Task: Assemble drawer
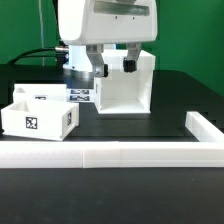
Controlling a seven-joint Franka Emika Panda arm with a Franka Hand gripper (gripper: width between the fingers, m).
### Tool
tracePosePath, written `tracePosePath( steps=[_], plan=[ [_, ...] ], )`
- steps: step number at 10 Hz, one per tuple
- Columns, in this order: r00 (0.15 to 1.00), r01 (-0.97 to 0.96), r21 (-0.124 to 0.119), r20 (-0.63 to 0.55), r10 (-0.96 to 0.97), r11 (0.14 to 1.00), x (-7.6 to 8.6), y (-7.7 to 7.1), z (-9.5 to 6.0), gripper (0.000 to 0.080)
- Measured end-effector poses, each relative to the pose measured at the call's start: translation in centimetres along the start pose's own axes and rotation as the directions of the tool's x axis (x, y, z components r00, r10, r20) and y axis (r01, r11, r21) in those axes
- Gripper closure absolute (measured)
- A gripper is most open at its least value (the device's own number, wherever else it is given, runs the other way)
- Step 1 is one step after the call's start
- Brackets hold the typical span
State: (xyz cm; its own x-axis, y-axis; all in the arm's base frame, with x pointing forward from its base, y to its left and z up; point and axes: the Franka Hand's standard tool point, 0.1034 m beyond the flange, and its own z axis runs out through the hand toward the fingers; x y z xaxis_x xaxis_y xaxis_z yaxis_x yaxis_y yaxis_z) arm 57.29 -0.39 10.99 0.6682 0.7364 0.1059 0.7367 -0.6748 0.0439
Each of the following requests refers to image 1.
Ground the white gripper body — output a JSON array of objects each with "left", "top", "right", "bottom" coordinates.
[{"left": 58, "top": 0, "right": 158, "bottom": 45}]

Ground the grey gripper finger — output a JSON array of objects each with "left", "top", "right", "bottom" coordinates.
[
  {"left": 123, "top": 43, "right": 141, "bottom": 73},
  {"left": 86, "top": 44, "right": 108, "bottom": 78}
]

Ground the white drawer cabinet frame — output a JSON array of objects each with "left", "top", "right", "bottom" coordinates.
[{"left": 94, "top": 49, "right": 156, "bottom": 114}]

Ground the white drawer box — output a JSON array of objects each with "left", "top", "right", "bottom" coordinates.
[
  {"left": 1, "top": 100, "right": 79, "bottom": 141},
  {"left": 13, "top": 84, "right": 67, "bottom": 102}
]

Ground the white front drawer box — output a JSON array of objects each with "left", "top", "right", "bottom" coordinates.
[{"left": 1, "top": 100, "right": 79, "bottom": 141}]

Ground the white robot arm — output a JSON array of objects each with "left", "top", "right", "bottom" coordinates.
[{"left": 58, "top": 0, "right": 158, "bottom": 77}]

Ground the fiducial marker sheet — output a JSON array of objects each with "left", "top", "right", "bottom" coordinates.
[{"left": 67, "top": 89, "right": 94, "bottom": 102}]

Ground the white L-shaped border fence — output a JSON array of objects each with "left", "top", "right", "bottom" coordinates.
[{"left": 0, "top": 112, "right": 224, "bottom": 168}]

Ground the black cable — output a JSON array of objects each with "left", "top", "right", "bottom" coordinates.
[{"left": 7, "top": 46, "right": 70, "bottom": 66}]

